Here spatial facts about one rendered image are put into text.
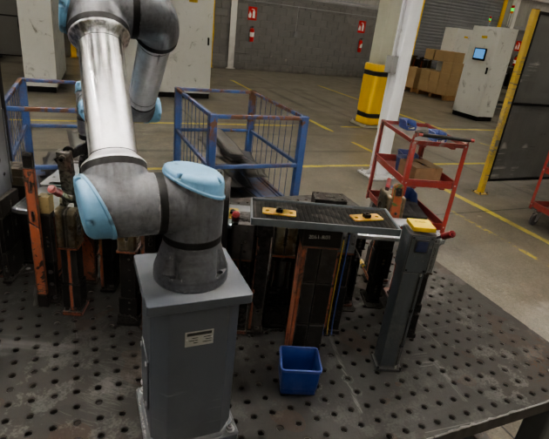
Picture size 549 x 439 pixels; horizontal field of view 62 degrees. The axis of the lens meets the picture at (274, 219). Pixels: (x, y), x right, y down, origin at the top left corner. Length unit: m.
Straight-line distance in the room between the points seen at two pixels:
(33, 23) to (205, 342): 8.52
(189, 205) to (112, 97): 0.24
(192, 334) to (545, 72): 5.53
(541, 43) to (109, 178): 5.44
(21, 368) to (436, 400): 1.11
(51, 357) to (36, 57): 8.11
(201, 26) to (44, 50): 2.82
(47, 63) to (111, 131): 8.40
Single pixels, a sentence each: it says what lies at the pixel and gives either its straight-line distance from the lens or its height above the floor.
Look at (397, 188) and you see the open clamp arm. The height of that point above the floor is 1.09.
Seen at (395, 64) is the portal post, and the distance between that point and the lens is 5.43.
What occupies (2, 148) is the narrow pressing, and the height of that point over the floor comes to 1.14.
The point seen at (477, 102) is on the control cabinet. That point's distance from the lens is 11.66.
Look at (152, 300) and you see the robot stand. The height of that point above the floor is 1.10.
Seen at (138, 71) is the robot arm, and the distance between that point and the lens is 1.21.
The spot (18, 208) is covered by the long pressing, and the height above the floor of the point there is 1.00.
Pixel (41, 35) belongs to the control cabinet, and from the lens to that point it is 9.23.
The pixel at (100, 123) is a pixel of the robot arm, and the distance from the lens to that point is 0.88.
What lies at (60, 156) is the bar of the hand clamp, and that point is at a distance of 1.36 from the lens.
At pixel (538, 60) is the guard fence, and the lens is 5.95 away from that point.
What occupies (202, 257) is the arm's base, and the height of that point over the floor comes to 1.17.
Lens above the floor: 1.60
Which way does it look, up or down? 23 degrees down
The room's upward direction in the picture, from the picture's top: 7 degrees clockwise
